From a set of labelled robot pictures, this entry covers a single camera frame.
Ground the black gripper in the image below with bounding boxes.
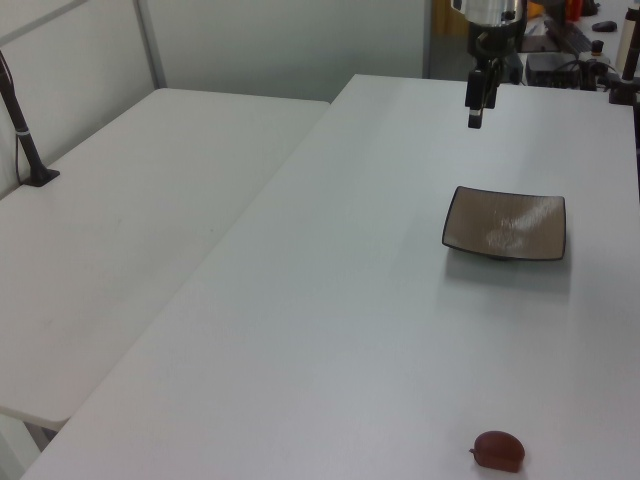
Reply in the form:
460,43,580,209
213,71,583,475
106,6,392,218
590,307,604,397
464,19,525,130

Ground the small round reddish-brown food item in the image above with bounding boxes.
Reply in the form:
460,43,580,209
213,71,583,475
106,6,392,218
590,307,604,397
467,430,526,473

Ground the square brown ceramic plate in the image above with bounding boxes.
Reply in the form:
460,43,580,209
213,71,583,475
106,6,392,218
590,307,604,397
440,185,568,263

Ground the black electronics box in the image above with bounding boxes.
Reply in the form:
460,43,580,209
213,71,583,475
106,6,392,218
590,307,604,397
524,51,585,87

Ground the black table clamp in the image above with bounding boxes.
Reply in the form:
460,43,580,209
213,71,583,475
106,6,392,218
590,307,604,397
606,73,640,106

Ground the black pole stand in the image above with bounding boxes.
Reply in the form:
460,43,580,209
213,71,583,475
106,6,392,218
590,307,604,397
0,49,61,189

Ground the white table leg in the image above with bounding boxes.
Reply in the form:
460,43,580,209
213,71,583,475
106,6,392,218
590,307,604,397
0,413,57,480

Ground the white and black cylinder post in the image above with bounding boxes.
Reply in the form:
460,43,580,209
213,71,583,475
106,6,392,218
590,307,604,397
617,4,640,81

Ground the grey partition frame post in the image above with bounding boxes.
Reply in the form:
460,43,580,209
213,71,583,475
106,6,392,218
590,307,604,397
132,0,168,92

